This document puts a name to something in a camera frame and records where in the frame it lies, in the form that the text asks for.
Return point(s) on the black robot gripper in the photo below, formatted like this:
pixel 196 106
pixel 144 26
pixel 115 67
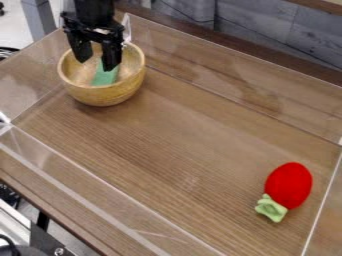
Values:
pixel 88 22

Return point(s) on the brown wooden bowl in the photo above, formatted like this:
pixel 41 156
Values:
pixel 76 76

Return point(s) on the green rectangular stick block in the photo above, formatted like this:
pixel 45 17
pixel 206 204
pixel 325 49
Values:
pixel 103 77

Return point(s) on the clear acrylic tray walls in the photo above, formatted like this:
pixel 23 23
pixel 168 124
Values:
pixel 158 176

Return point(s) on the black table leg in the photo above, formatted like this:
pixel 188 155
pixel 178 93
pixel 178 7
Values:
pixel 43 221

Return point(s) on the red plush strawberry toy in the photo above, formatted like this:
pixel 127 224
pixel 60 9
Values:
pixel 287 188

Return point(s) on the black bracket with bolt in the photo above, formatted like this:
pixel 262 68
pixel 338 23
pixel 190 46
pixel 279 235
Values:
pixel 45 243

